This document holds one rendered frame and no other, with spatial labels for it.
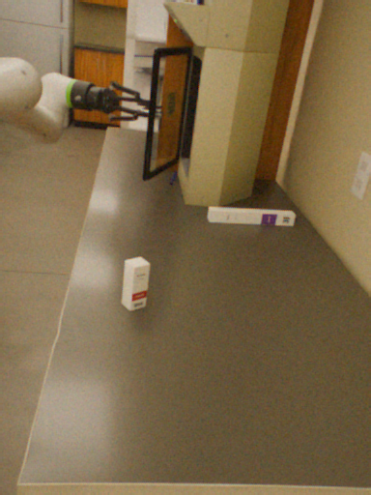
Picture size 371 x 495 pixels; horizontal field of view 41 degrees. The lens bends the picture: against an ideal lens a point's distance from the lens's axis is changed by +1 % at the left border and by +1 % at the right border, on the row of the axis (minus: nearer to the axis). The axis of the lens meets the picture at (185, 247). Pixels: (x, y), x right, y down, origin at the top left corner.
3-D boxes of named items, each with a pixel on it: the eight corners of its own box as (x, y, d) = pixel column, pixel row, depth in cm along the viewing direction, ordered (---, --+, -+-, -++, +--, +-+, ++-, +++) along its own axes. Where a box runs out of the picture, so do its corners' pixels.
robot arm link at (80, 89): (86, 79, 169) (85, 106, 173) (67, 81, 159) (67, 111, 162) (101, 82, 167) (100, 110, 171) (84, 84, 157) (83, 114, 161)
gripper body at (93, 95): (86, 112, 163) (111, 117, 161) (87, 85, 159) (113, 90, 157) (98, 109, 169) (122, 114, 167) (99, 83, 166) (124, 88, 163)
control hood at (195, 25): (193, 40, 168) (197, 6, 164) (205, 46, 139) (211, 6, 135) (159, 35, 166) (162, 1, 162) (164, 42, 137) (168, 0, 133)
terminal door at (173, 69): (178, 162, 184) (191, 46, 167) (144, 183, 158) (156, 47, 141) (176, 161, 185) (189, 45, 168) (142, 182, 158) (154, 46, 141)
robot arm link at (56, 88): (36, 64, 164) (53, 78, 175) (26, 101, 164) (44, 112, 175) (73, 72, 161) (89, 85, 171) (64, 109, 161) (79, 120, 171)
